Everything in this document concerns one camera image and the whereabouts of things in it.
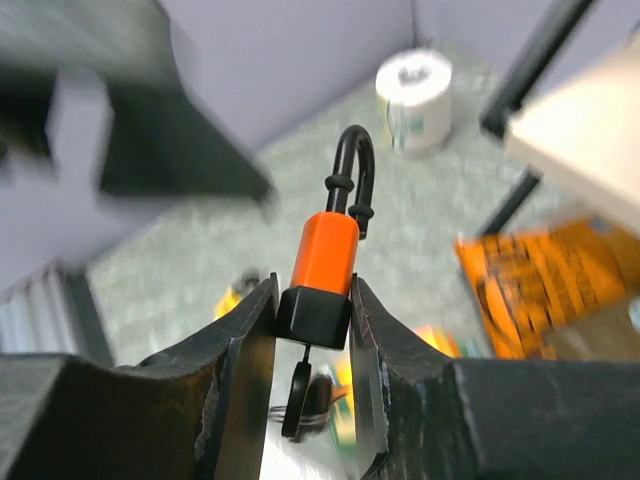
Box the black keys bunch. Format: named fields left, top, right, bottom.
left=268, top=345, right=333, bottom=443

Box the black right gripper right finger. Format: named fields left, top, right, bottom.
left=350, top=278, right=639, bottom=479

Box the yellow black padlock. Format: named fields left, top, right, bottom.
left=214, top=269, right=263, bottom=321

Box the orange Reese's bag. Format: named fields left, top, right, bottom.
left=454, top=214, right=639, bottom=359

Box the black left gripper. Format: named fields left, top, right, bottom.
left=1, top=1, right=273, bottom=204

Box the black frame cream shelf rack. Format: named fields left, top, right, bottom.
left=480, top=1, right=639, bottom=235

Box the white tape roll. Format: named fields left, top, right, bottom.
left=375, top=47, right=453, bottom=157

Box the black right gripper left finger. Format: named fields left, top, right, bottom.
left=1, top=278, right=279, bottom=479

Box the orange black padlock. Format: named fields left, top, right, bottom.
left=276, top=125, right=375, bottom=350

